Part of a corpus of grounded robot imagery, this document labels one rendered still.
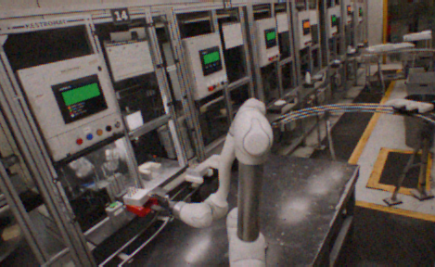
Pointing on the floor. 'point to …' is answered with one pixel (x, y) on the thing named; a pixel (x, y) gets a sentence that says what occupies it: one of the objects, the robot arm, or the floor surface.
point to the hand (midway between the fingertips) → (153, 201)
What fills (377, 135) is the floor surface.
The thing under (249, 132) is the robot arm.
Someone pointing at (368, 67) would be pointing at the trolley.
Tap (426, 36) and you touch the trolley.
